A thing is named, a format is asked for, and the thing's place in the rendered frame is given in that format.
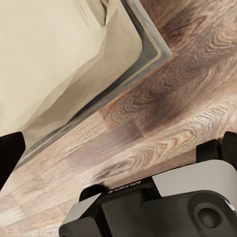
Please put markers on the bed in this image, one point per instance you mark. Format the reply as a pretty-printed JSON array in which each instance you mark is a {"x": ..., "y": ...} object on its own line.
[{"x": 63, "y": 60}]

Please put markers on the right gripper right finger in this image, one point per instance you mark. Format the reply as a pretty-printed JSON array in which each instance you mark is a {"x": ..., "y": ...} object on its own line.
[{"x": 229, "y": 147}]

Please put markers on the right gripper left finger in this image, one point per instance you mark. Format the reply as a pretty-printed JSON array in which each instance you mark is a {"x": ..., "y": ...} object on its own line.
[{"x": 12, "y": 147}]

